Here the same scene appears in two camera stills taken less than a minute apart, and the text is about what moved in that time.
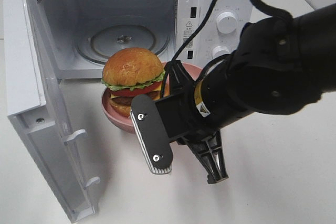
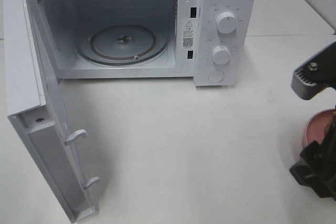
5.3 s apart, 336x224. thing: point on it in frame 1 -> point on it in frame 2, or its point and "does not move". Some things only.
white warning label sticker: (188, 30) does not move
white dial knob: (226, 22) does not move
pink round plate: (124, 122) -> (317, 127)
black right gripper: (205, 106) -> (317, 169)
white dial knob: (219, 51) does not move
